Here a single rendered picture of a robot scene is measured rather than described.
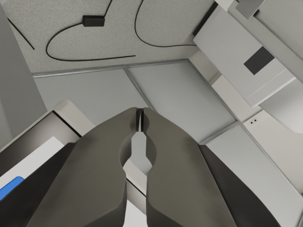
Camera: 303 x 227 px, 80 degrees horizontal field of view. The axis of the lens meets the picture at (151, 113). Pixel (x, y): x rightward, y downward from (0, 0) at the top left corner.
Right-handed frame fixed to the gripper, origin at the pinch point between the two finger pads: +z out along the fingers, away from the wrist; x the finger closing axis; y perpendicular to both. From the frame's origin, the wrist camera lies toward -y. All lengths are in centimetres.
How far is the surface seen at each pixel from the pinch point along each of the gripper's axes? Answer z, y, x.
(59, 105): 7.9, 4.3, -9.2
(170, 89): 163, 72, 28
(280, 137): 218, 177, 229
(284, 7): 11.4, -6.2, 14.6
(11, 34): 51, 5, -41
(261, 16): 13.5, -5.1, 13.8
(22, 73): 38, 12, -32
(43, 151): 4.9, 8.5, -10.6
